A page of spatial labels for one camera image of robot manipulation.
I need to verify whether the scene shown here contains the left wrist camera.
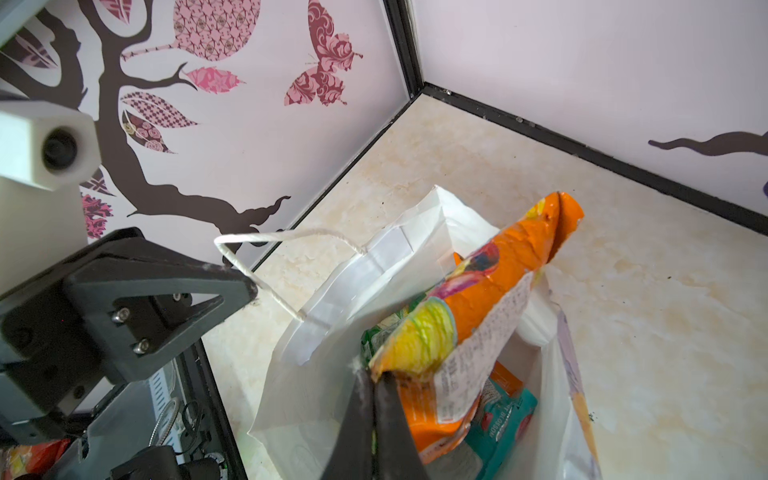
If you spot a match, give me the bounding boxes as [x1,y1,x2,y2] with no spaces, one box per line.
[1,92,101,293]

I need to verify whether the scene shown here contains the light green Fox's candy packet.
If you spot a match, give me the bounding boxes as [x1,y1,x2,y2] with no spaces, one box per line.
[360,312,407,364]

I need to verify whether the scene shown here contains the orange red Fox's candy packet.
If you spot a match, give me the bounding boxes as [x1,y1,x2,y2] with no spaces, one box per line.
[397,362,526,464]

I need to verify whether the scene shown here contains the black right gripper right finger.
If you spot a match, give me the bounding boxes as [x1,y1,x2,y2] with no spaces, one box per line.
[374,372,429,480]

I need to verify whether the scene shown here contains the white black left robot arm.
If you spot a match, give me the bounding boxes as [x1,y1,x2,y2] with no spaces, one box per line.
[1,228,257,479]

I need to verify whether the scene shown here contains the floral white paper bag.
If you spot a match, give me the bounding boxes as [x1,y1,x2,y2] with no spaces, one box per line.
[251,187,601,479]

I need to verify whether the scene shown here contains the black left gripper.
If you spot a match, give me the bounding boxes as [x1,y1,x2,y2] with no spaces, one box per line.
[1,228,258,444]

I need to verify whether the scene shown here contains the teal Fox's candy packet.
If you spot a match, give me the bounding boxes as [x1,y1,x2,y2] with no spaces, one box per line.
[464,380,538,479]

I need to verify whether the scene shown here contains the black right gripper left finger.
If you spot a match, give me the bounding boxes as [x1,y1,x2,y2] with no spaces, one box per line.
[321,369,375,480]

